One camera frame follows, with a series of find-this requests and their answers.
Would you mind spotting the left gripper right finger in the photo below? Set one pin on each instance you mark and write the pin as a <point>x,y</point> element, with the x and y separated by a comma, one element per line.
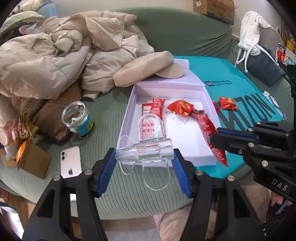
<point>235,218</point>

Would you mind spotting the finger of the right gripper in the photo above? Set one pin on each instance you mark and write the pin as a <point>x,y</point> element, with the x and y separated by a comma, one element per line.
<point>236,143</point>
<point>270,134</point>

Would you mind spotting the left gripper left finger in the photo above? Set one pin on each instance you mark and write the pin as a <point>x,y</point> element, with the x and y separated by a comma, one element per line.
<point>51,218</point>

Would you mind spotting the long red white snack packet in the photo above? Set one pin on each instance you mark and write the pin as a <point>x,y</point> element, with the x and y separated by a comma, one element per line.
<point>208,130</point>

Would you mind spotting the red gold candy packet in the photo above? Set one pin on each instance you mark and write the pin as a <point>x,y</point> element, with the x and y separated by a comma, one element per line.
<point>181,107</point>
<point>227,103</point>

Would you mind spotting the clear plastic toy plane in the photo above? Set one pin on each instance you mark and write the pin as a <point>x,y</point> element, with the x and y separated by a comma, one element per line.
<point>153,153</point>

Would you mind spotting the small red ketchup sachet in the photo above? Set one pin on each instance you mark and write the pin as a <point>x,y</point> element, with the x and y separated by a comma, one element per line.
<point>154,107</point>

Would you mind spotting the red toy propeller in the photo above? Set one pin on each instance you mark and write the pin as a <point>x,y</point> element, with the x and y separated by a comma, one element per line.
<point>216,106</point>

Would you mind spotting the brown candy wrapper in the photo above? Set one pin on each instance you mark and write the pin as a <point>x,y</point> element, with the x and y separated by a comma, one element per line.
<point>194,113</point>

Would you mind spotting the clear plastic bag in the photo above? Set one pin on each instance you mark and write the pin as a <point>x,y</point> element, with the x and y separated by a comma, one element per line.
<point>275,104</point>

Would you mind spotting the white smartphone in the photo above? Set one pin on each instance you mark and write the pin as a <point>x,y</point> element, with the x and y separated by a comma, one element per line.
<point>70,162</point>

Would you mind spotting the brown cardboard piece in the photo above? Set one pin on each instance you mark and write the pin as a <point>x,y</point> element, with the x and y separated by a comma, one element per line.
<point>29,158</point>

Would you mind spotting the dark navy cushion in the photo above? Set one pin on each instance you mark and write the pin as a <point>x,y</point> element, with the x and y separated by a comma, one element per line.
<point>264,69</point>

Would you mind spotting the lilac cardboard box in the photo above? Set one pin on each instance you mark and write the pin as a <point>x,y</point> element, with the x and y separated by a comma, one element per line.
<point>184,133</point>

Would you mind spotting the orange snack bags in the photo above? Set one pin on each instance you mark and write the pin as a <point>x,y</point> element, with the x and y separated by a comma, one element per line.
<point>15,135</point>

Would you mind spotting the brown plaid pillow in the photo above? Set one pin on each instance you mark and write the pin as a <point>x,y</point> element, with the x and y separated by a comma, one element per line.
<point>46,113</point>

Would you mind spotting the clear plastic jar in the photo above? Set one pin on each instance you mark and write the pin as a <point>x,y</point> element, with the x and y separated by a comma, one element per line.
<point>76,117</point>

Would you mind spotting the white octopus plush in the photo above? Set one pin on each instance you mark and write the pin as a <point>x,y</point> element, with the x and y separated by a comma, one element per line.
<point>249,38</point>

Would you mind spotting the beige cap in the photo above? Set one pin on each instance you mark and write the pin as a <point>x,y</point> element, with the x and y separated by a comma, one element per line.
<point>158,63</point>

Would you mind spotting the cardboard box on shelf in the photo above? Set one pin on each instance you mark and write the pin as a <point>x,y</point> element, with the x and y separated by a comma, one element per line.
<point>223,10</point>

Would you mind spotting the beige puffer jacket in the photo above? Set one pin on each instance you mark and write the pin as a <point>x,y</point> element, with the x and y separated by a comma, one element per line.
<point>91,46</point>

